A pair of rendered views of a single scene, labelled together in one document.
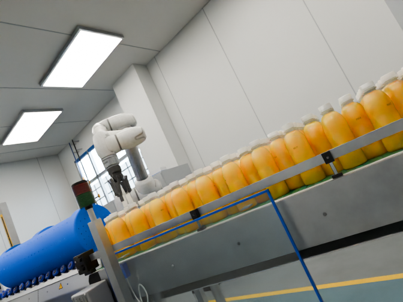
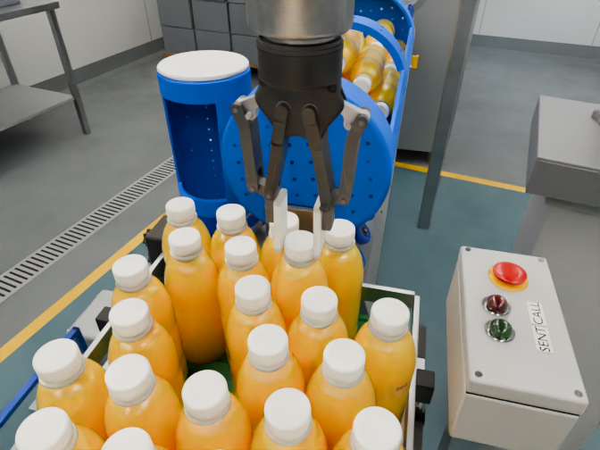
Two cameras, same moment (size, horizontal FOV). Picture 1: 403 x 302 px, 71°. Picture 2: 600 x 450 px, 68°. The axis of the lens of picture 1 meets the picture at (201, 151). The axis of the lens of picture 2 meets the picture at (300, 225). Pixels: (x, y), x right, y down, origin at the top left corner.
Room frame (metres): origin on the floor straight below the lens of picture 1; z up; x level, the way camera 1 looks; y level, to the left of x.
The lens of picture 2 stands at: (1.46, 0.09, 1.45)
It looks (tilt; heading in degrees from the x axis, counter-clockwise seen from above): 36 degrees down; 78
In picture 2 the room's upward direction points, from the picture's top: straight up
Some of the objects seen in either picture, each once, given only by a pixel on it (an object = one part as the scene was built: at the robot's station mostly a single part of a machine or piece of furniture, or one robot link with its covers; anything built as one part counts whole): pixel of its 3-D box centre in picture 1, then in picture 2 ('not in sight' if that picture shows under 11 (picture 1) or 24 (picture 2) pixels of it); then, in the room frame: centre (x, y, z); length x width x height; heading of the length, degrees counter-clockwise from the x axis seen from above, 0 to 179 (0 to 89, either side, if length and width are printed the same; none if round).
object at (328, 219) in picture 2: not in sight; (336, 209); (1.58, 0.47, 1.18); 0.03 x 0.01 x 0.05; 154
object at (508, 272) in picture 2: not in sight; (509, 274); (1.78, 0.41, 1.11); 0.04 x 0.04 x 0.01
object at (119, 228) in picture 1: (122, 235); (149, 330); (1.35, 0.51, 1.00); 0.07 x 0.07 x 0.19
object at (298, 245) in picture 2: not in sight; (300, 249); (1.55, 0.49, 1.12); 0.04 x 0.04 x 0.02
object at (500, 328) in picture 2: not in sight; (501, 328); (1.72, 0.34, 1.11); 0.02 x 0.02 x 0.01
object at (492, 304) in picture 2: not in sight; (497, 303); (1.74, 0.37, 1.11); 0.02 x 0.02 x 0.01
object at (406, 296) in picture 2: not in sight; (284, 278); (1.55, 0.60, 0.96); 0.40 x 0.01 x 0.03; 154
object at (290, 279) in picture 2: not in sight; (299, 308); (1.55, 0.49, 1.02); 0.07 x 0.07 x 0.19
